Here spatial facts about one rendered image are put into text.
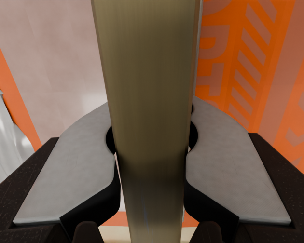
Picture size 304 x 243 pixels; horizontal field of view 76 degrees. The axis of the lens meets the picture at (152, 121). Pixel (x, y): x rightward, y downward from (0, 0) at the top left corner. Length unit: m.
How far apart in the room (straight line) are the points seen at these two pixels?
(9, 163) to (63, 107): 0.10
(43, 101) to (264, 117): 0.20
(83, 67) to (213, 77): 0.11
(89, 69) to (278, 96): 0.16
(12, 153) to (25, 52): 0.11
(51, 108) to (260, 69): 0.18
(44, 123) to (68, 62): 0.07
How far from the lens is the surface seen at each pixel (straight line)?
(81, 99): 0.19
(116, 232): 0.33
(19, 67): 0.20
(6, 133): 0.24
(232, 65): 0.17
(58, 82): 0.19
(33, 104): 0.21
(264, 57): 0.18
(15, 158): 0.26
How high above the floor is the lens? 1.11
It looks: 59 degrees down
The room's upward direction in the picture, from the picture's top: 177 degrees counter-clockwise
